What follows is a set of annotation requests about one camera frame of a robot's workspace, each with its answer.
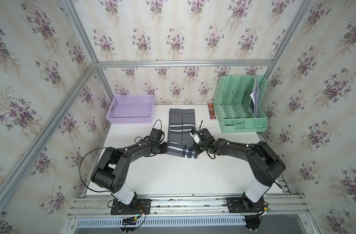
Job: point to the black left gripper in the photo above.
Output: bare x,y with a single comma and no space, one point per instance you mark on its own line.
164,148

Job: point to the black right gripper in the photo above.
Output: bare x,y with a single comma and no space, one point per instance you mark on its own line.
197,151

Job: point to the grey plaid pillowcase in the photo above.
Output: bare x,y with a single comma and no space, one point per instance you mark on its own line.
180,142

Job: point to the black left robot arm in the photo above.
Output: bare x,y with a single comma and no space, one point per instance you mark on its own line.
111,170

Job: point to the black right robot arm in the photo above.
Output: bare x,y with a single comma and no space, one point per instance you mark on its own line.
265,164

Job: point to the small brown box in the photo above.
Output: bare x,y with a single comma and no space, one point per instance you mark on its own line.
211,110

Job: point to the green plastic file organizer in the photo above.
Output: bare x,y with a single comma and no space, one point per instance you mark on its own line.
232,105

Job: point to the purple perforated plastic basket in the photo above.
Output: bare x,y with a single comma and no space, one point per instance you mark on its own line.
131,109

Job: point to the white papers in organizer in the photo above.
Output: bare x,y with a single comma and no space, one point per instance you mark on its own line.
255,97

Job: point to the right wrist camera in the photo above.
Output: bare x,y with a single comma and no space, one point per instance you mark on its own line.
205,135

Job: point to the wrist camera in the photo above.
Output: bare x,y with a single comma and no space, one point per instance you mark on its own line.
156,136
205,135

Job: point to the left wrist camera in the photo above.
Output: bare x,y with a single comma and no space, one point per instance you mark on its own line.
156,136

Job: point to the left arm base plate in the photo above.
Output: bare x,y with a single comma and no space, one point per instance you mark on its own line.
136,207

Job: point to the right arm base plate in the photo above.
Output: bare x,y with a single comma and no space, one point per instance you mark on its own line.
243,205

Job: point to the aluminium rail frame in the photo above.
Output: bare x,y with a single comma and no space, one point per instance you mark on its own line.
196,211

